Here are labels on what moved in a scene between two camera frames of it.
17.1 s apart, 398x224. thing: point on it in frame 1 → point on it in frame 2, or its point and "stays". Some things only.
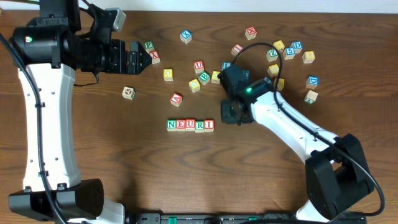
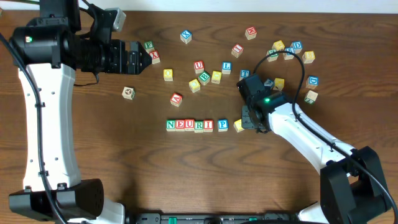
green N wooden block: [171, 125] stays
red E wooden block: [181, 125] stays
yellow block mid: [273, 70] → [237, 125]
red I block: [209, 126] stays
